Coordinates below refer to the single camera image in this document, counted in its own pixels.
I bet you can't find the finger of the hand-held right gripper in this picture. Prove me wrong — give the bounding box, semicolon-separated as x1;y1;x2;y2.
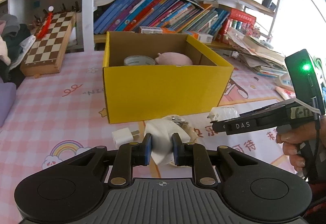
239;98;297;118
211;120;227;136

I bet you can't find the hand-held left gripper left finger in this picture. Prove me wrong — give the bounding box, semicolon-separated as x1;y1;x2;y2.
58;134;153;190

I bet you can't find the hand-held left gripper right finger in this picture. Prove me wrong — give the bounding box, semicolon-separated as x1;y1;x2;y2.
172;133;266;188

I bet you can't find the white tissue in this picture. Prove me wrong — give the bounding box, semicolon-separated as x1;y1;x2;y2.
144;114;198;167

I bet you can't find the clear plastic packet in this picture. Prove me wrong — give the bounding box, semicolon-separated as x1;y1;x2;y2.
207;106;240;122

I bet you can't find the yellow cardboard box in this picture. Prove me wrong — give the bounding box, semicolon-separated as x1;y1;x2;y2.
102;31;235;124

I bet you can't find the pink plush pig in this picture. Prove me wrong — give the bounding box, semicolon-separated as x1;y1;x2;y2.
154;51;194;66

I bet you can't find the clear printed tape roll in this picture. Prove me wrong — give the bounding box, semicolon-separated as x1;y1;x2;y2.
124;55;156;67

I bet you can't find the pink printed desktop cloth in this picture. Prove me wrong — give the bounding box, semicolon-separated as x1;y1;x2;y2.
0;49;306;179

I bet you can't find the person's right hand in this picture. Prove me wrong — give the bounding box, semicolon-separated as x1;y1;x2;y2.
276;127;306;174

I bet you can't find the pink red booklet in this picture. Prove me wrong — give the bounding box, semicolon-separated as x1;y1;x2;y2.
274;86;297;100

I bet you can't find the white charger plug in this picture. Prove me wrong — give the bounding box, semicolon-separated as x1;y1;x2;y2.
111;127;140;150

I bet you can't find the stack of papers and books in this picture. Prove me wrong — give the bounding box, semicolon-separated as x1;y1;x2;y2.
226;28;288;78

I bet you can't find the row of small paint bottles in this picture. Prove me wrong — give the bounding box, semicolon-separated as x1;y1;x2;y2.
224;18;261;39

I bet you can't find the small black box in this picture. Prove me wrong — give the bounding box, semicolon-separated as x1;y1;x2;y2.
262;0;277;12

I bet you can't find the red box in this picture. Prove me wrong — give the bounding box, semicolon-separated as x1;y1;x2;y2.
230;8;257;24

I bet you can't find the row of colourful books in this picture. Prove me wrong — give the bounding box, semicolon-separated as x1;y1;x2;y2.
93;0;231;37

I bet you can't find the wooden chessboard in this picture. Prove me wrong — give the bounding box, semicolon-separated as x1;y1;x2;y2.
20;11;77;77

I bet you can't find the purple garment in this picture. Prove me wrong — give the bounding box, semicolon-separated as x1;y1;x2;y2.
0;83;17;128

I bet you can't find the red tassel ornament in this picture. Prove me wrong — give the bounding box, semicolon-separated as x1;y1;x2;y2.
35;5;55;39

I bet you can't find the dark green garment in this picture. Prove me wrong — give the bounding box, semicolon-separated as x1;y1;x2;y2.
0;24;31;87

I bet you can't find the grey garment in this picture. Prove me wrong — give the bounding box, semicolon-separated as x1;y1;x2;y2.
0;14;21;37

